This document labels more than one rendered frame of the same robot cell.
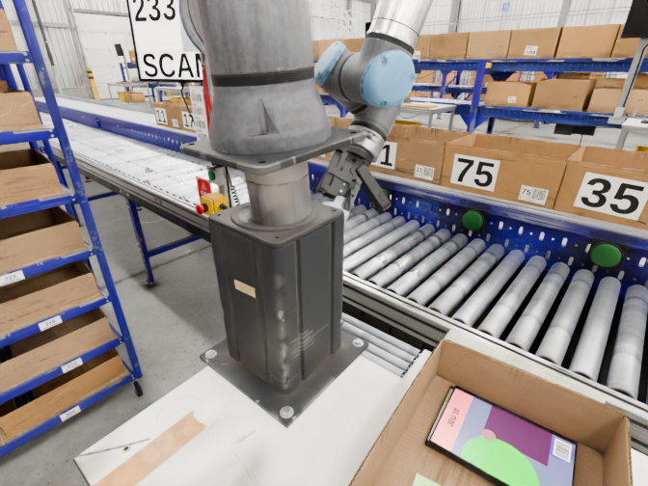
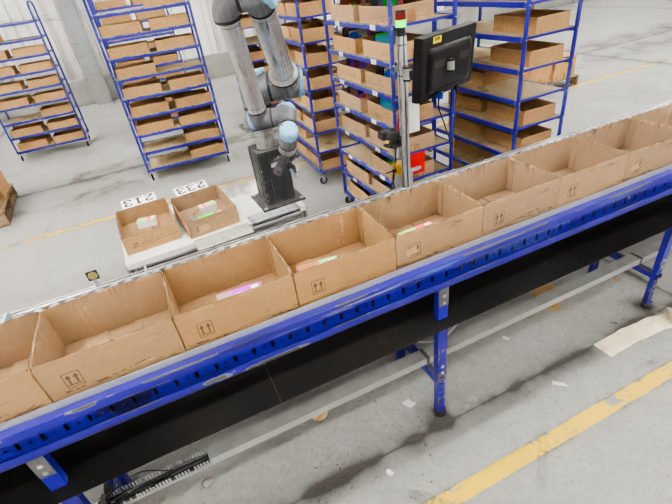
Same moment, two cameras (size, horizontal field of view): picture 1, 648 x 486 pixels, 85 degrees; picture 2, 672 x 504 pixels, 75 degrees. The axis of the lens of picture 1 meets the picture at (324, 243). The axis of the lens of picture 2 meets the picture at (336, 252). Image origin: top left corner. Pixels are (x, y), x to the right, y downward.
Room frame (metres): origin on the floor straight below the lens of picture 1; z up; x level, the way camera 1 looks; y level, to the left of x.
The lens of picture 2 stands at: (1.98, -1.90, 1.88)
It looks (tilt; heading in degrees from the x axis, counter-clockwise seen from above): 33 degrees down; 118
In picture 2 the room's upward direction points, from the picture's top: 8 degrees counter-clockwise
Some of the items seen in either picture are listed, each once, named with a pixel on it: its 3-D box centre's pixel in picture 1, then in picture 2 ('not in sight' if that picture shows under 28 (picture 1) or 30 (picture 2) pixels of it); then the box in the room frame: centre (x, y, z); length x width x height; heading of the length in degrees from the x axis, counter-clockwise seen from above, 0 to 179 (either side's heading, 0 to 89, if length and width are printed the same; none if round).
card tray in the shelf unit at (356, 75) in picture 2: not in sight; (366, 69); (0.71, 1.40, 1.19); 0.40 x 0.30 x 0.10; 138
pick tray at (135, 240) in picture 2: not in sight; (147, 224); (0.05, -0.44, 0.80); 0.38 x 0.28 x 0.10; 142
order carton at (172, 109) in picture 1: (184, 114); not in sight; (2.89, 1.07, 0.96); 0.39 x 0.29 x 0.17; 49
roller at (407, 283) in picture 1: (431, 263); not in sight; (1.01, -0.35, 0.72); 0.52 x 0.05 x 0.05; 138
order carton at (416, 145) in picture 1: (414, 151); (419, 224); (1.58, -0.40, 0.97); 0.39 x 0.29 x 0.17; 48
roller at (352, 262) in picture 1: (381, 245); not in sight; (1.14, -0.21, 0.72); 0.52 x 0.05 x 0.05; 138
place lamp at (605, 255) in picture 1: (606, 256); not in sight; (0.91, -0.82, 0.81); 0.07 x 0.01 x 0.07; 48
